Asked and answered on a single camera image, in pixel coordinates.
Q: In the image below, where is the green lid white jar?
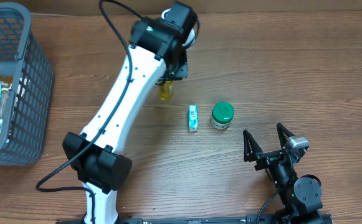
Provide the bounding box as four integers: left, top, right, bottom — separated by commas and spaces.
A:
210, 101, 234, 129

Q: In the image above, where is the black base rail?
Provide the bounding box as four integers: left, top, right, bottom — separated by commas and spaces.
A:
56, 215, 333, 224

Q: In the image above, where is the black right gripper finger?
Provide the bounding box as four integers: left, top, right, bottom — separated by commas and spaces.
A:
243, 129, 263, 162
277, 123, 294, 148

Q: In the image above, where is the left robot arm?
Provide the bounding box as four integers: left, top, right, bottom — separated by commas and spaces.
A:
62, 1, 199, 223

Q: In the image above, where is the white barcode scanner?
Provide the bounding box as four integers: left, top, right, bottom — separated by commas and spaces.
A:
161, 8, 196, 49

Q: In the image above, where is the yellow bottle with silver cap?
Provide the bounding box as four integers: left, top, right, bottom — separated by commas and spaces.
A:
159, 81, 174, 100

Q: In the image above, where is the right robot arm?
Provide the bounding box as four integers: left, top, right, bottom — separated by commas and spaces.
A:
243, 123, 325, 223

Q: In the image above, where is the grey plastic shopping basket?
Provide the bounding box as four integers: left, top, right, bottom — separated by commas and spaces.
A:
0, 2, 54, 166

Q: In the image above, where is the brown snack package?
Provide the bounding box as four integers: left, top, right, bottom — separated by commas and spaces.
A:
0, 75, 13, 119

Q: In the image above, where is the teal white small packet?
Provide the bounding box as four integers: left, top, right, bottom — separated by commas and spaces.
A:
188, 105, 198, 132

